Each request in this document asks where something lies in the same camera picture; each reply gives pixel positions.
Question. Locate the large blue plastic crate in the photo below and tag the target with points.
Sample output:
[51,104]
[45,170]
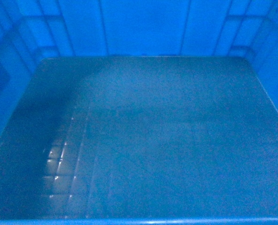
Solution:
[138,112]

